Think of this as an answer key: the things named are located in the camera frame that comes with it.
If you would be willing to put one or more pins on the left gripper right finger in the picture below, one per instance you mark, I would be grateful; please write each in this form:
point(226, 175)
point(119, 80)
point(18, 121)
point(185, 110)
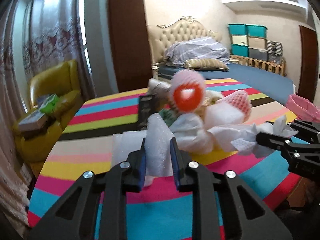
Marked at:
point(223, 204)

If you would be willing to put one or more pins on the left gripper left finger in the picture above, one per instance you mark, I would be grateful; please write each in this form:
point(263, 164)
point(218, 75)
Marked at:
point(94, 207)

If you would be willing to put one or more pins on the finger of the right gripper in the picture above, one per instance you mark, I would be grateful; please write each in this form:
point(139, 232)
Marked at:
point(307, 131)
point(303, 159)

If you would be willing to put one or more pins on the white foam sheet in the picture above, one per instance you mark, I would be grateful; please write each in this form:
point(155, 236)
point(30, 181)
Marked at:
point(156, 139)

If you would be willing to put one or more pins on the white tissue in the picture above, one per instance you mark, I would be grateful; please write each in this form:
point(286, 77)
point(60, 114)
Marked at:
point(242, 138)

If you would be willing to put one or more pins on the pink orange foam net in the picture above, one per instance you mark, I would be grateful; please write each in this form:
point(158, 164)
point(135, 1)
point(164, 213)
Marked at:
point(187, 91)

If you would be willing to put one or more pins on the white paper cup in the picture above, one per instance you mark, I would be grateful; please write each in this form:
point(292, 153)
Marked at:
point(158, 88)

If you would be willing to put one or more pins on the white plastic bag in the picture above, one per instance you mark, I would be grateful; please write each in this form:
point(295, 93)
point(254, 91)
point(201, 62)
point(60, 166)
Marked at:
point(191, 135)

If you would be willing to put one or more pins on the pink trash bin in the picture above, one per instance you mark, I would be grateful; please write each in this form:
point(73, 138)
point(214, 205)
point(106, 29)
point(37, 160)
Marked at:
point(303, 108)

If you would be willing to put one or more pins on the striped colourful tablecloth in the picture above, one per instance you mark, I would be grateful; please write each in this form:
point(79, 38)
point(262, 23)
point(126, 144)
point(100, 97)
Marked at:
point(104, 129)

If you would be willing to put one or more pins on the blue bed mattress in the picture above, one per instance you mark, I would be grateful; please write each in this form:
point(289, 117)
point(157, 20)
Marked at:
point(273, 85)

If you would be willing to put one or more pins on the green knitted cloth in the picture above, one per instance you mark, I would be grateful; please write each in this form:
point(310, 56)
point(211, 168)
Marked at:
point(168, 116)

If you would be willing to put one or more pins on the black razor box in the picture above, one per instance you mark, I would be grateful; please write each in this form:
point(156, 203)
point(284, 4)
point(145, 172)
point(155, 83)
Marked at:
point(146, 108)

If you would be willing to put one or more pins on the yellow leather armchair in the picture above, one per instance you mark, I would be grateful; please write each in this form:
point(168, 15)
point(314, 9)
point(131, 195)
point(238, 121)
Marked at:
point(62, 80)

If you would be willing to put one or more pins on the book on armchair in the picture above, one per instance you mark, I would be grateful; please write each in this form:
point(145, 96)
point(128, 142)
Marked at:
point(33, 121)

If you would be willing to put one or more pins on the green snack bag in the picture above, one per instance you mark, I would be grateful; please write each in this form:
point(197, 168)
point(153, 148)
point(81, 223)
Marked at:
point(49, 104)

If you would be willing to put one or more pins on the stacked storage boxes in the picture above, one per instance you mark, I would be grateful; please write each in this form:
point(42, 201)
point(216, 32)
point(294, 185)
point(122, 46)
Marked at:
point(249, 40)

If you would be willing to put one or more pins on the striped brown pillow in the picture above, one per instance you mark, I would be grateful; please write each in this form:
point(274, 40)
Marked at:
point(206, 64)

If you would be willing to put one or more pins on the dark wooden door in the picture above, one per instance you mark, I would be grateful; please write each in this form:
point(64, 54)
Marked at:
point(129, 44)

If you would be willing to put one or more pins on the striped blue duvet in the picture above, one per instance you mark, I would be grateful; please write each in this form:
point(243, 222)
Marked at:
point(198, 48)

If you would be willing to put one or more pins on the beige tufted headboard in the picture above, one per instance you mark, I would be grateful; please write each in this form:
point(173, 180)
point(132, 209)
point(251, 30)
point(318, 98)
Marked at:
point(161, 37)

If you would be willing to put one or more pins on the lace patterned curtain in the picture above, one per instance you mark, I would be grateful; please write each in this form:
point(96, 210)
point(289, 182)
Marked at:
point(35, 35)

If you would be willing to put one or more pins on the wooden crib rail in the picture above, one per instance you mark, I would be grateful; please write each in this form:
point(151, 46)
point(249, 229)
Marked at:
point(264, 65)

